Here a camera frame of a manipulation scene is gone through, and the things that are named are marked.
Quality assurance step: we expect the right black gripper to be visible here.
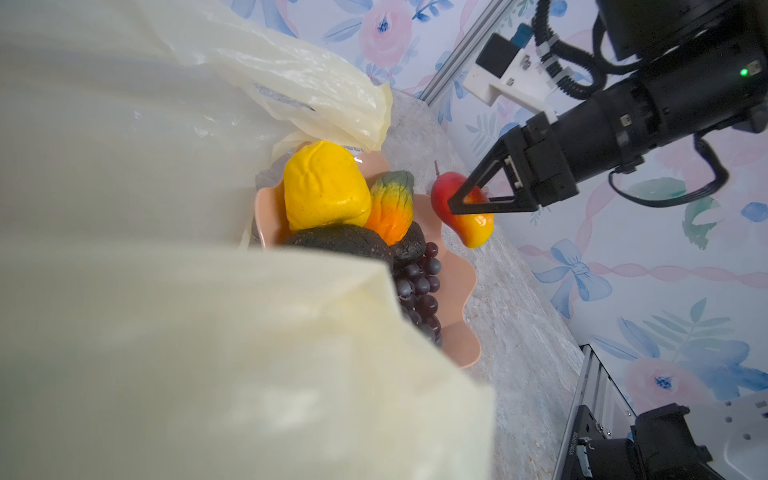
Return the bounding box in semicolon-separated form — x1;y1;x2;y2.
448;41;767;215

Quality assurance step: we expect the red yellow mango fruit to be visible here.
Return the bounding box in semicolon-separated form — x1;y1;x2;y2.
430;160;496;250

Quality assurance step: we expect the pink wavy fruit plate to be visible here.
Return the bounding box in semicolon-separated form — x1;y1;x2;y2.
254;153;481;367

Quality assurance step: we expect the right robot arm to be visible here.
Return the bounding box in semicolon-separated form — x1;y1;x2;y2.
447;1;767;215

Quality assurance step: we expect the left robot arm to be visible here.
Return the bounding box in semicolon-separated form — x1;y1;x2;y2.
553;391;767;479

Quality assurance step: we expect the orange green papaya fruit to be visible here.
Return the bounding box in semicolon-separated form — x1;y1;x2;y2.
365;170;414;246

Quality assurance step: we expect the dark avocado fruit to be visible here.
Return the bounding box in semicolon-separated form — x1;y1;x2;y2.
390;221;426;270
282;224;394;269

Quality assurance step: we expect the purple grape bunch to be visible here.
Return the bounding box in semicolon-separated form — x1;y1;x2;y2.
394;242;443;348

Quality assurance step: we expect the yellow lemon fruit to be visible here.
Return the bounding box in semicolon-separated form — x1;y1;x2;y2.
283;141;372;232

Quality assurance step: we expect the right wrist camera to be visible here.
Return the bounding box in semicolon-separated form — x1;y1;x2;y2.
463;24;557;124

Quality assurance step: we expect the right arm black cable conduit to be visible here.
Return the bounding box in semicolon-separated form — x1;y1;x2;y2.
530;0;607;101

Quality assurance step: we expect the right metal corner post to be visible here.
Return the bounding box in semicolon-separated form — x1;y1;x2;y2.
419;0;514;105

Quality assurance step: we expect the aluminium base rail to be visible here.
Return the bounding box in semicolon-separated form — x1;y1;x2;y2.
553;345;637;479

